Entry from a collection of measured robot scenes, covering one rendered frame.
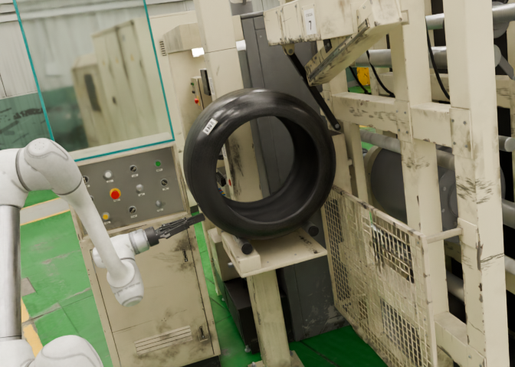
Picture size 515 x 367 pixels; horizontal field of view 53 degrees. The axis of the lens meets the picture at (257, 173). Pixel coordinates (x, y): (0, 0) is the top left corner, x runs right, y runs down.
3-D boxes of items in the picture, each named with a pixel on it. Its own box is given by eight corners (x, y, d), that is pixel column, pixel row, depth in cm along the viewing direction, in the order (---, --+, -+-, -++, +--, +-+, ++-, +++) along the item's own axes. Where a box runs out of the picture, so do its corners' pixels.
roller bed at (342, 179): (308, 191, 256) (300, 134, 248) (335, 185, 259) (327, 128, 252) (323, 202, 237) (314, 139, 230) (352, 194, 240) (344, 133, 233)
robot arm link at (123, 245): (132, 240, 207) (141, 267, 199) (95, 254, 204) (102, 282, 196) (125, 226, 198) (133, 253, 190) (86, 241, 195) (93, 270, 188)
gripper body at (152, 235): (143, 233, 195) (167, 224, 197) (142, 226, 203) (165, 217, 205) (150, 250, 197) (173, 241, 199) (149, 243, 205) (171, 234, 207)
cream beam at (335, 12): (267, 47, 221) (260, 11, 217) (320, 37, 227) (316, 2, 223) (319, 40, 164) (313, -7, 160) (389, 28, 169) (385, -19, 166)
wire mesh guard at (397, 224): (334, 306, 262) (315, 177, 244) (337, 306, 262) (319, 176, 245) (438, 423, 177) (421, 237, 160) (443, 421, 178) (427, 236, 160)
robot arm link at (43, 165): (84, 161, 163) (43, 168, 164) (60, 124, 149) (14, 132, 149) (80, 194, 156) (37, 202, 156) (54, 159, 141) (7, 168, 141)
